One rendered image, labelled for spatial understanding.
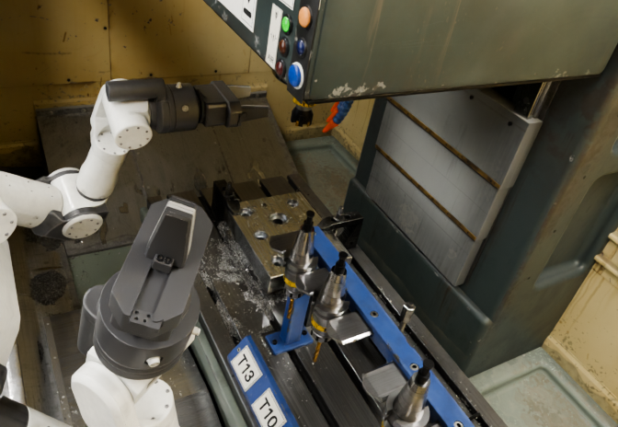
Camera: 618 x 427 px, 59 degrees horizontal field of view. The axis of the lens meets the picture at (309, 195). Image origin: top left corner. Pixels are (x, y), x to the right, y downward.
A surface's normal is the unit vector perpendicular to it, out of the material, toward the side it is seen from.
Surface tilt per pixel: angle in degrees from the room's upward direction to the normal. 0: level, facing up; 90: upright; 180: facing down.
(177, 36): 90
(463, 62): 90
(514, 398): 0
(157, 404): 7
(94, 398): 94
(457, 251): 90
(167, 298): 16
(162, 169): 23
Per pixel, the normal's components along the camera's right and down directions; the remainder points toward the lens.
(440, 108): -0.87, 0.15
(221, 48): 0.47, 0.58
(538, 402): 0.16, -0.80
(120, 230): 0.34, -0.50
